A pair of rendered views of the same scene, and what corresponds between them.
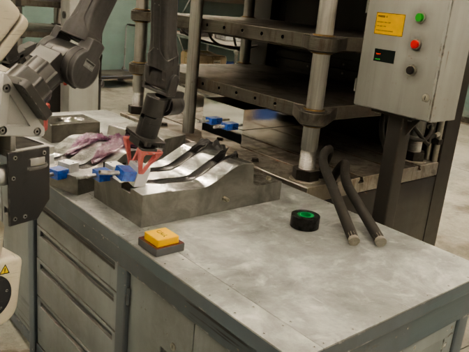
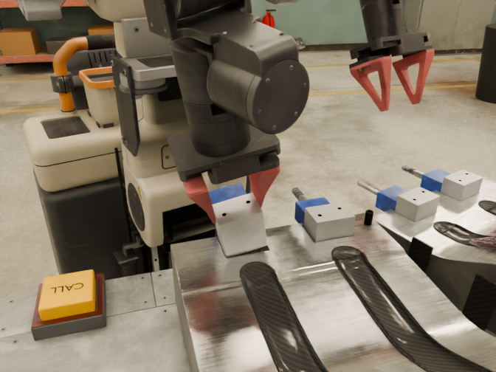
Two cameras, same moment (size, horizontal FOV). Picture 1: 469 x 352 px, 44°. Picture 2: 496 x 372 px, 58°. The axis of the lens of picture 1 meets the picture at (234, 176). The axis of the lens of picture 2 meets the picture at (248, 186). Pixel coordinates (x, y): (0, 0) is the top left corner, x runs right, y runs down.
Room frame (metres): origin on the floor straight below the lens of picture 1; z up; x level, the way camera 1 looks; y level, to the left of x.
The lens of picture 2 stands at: (1.64, -0.13, 1.20)
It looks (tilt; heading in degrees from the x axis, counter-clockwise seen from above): 28 degrees down; 115
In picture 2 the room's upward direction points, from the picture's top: straight up
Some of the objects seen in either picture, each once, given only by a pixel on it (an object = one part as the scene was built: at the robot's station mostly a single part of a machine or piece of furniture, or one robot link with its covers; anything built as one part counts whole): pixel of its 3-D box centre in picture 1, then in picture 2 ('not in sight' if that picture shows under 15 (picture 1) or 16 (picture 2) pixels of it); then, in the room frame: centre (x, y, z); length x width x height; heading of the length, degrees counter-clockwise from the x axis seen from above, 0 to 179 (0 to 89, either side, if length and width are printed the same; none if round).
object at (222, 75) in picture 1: (274, 99); not in sight; (2.66, -0.15, 0.96); 1.29 x 0.83 x 0.18; 42
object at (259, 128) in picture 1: (264, 120); not in sight; (2.57, -0.11, 0.87); 0.50 x 0.27 x 0.17; 132
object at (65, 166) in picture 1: (55, 173); (390, 198); (1.58, 0.52, 0.86); 0.13 x 0.05 x 0.05; 149
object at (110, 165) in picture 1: (98, 174); (312, 211); (1.50, 0.37, 0.89); 0.13 x 0.05 x 0.05; 132
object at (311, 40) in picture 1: (280, 45); not in sight; (2.66, -0.15, 1.20); 1.29 x 0.83 x 0.19; 42
